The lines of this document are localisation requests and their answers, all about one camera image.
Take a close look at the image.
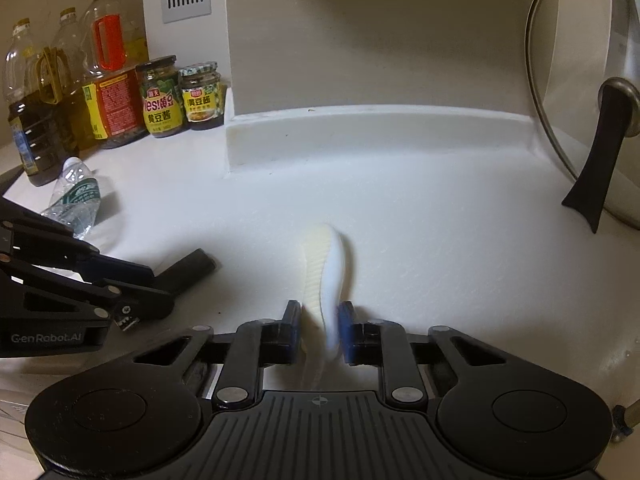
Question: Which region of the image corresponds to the dark soy sauce bottle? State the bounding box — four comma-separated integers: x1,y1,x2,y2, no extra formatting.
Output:
51,6,96,152

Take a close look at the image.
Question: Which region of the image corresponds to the crushed clear plastic bottle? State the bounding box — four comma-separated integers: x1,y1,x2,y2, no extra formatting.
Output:
41,157,101,240

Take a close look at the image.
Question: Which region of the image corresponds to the steel dish rack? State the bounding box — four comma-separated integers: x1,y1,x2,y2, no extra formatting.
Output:
611,400,640,443

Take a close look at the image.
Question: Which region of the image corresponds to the large dark oil bottle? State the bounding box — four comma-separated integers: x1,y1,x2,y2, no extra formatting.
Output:
3,18,79,186

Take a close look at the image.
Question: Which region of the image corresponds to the small pickle jar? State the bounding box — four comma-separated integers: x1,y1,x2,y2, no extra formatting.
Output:
179,62,224,129

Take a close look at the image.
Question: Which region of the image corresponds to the glass pot lid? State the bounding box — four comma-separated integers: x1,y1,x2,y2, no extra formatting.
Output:
524,0,639,231

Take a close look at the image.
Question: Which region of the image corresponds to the white plastic comb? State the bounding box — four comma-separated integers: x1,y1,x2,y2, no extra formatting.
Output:
300,223,346,389

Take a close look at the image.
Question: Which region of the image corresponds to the yellow oil bottle red handle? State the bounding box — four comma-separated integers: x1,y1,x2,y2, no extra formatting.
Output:
80,0,148,150

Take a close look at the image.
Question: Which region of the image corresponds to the small black comb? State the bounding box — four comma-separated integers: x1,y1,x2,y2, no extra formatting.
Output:
155,248,217,297

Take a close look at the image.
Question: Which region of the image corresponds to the tall pickle jar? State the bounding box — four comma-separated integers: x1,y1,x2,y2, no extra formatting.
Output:
136,54,186,138

